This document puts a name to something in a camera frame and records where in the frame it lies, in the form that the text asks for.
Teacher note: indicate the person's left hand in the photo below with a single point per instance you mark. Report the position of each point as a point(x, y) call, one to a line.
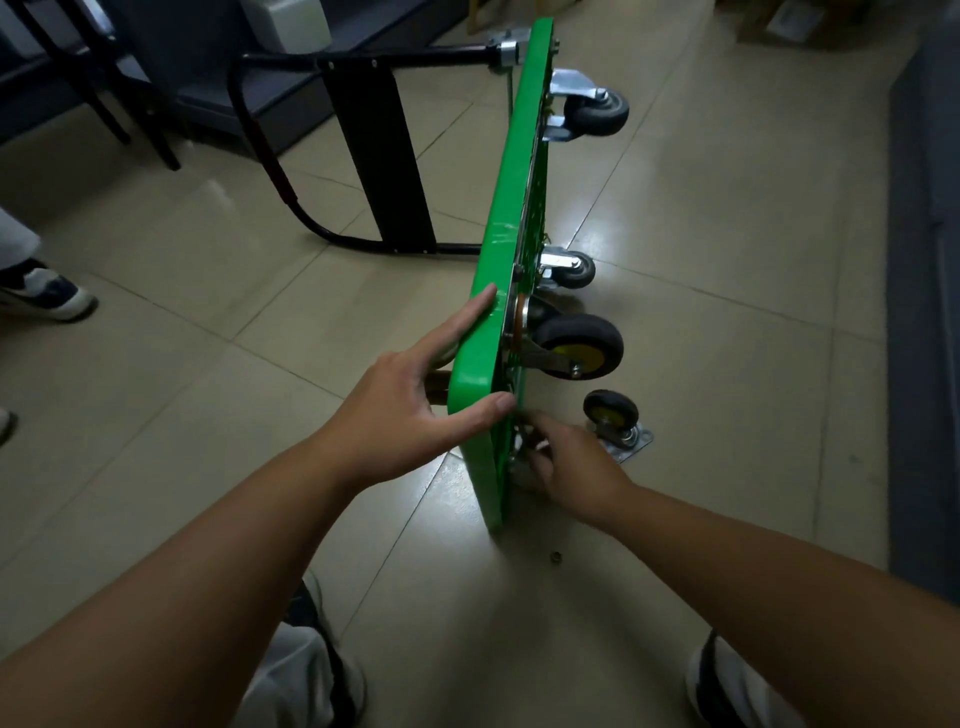
point(390, 420)

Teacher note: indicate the person's right hand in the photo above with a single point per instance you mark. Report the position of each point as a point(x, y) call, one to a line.
point(585, 472)

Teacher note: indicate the green platform trolley deck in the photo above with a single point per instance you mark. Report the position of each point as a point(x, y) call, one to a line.
point(510, 225)

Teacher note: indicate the person's right forearm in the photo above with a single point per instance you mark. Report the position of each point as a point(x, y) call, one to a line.
point(795, 607)

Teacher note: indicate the person's left forearm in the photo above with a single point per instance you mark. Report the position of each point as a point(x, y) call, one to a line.
point(165, 600)

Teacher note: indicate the person's dark shoe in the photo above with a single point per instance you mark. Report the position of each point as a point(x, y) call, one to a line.
point(701, 690)
point(334, 660)

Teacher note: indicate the person's light trousers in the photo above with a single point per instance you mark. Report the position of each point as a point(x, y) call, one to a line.
point(292, 682)

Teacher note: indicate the white box on shelf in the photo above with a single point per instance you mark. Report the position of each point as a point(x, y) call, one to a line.
point(285, 22)

